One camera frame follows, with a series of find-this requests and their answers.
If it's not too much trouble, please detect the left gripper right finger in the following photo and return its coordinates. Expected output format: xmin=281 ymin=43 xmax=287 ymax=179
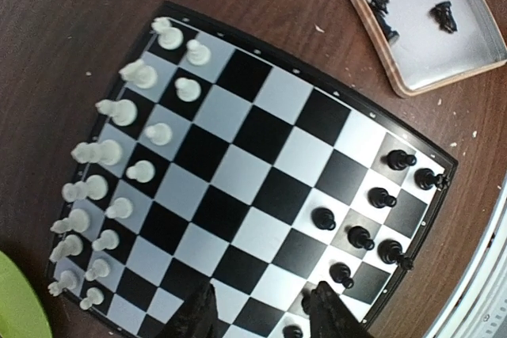
xmin=308 ymin=281 xmax=371 ymax=338

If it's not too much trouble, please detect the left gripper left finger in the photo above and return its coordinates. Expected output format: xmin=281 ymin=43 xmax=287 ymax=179
xmin=156 ymin=283 xmax=219 ymax=338

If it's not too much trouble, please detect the black chess pawn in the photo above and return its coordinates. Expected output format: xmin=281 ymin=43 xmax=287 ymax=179
xmin=368 ymin=187 xmax=397 ymax=208
xmin=387 ymin=150 xmax=417 ymax=171
xmin=282 ymin=325 xmax=303 ymax=338
xmin=329 ymin=262 xmax=354 ymax=289
xmin=301 ymin=290 xmax=313 ymax=315
xmin=348 ymin=226 xmax=375 ymax=251
xmin=311 ymin=207 xmax=336 ymax=230

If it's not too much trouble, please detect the black white chess board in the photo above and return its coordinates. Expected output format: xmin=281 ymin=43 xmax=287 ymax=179
xmin=47 ymin=2 xmax=458 ymax=337

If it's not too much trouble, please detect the black rook piece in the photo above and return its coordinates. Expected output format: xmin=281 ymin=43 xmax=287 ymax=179
xmin=414 ymin=168 xmax=450 ymax=191

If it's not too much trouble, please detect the white pawn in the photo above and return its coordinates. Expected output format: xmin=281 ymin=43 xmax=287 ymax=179
xmin=144 ymin=123 xmax=173 ymax=146
xmin=79 ymin=287 xmax=105 ymax=310
xmin=105 ymin=197 xmax=134 ymax=219
xmin=186 ymin=39 xmax=211 ymax=66
xmin=85 ymin=258 xmax=111 ymax=282
xmin=126 ymin=160 xmax=155 ymax=183
xmin=92 ymin=230 xmax=120 ymax=252
xmin=174 ymin=78 xmax=201 ymax=102

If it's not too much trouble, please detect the white knight piece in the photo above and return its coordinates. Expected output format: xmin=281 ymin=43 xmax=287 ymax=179
xmin=49 ymin=234 xmax=83 ymax=263
xmin=119 ymin=59 xmax=158 ymax=89

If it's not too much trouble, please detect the white bishop piece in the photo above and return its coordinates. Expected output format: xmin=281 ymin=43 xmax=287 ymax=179
xmin=95 ymin=99 xmax=137 ymax=127
xmin=50 ymin=208 xmax=90 ymax=234

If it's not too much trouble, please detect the green plate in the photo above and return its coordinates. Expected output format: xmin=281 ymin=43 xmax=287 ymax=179
xmin=1 ymin=253 xmax=53 ymax=338

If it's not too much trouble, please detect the white queen piece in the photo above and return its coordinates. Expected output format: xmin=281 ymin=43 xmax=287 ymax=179
xmin=71 ymin=139 xmax=123 ymax=165

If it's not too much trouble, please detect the wooden metal tray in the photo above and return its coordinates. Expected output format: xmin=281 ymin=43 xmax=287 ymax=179
xmin=350 ymin=0 xmax=506 ymax=97

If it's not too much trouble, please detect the white rook piece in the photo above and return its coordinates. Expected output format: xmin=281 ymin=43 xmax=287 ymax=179
xmin=151 ymin=17 xmax=184 ymax=51

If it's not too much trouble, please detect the front aluminium rail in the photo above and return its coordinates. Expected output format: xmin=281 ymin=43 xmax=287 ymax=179
xmin=425 ymin=184 xmax=506 ymax=337

